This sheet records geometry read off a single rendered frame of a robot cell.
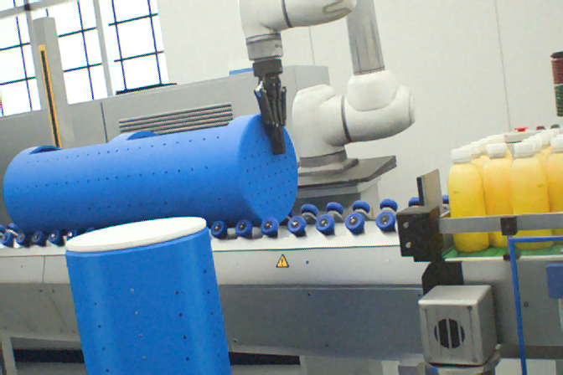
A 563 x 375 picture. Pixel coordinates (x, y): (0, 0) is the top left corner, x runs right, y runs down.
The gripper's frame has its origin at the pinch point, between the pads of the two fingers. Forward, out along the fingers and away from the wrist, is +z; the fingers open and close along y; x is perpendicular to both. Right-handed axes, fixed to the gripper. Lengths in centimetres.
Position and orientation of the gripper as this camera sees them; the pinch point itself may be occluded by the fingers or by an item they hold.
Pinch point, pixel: (277, 141)
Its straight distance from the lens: 181.9
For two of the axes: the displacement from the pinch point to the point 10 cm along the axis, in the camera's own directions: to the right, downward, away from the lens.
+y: 5.0, -1.6, 8.5
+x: -8.6, 0.7, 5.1
